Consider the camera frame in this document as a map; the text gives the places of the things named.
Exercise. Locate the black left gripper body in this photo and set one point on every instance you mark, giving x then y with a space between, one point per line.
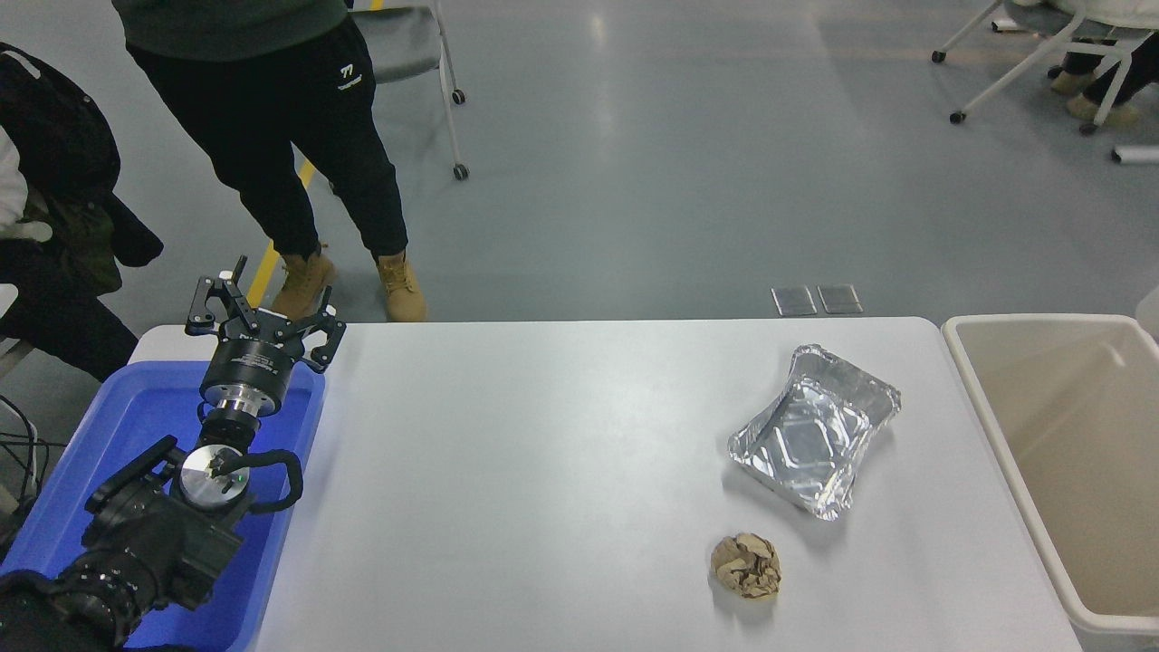
249 362

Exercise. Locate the white floor bar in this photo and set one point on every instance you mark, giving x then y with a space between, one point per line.
1136 155
1008 24

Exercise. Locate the blue plastic tray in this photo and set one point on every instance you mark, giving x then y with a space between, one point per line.
136 407

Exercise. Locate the silver foil tray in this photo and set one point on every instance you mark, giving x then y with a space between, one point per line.
804 437

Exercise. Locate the standing person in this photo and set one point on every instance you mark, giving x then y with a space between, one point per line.
272 118

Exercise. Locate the large pale bin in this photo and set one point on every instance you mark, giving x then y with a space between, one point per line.
1077 453

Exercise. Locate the metal floor plate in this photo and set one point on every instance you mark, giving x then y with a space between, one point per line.
840 300
794 302

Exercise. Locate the seated person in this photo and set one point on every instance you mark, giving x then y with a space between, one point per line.
1118 77
54 145

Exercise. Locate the crumpled tan paper ball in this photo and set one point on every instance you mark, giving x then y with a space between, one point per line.
746 566

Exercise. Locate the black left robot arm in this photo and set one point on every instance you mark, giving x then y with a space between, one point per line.
154 543

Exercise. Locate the grey wheeled chair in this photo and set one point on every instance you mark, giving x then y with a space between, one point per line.
412 41

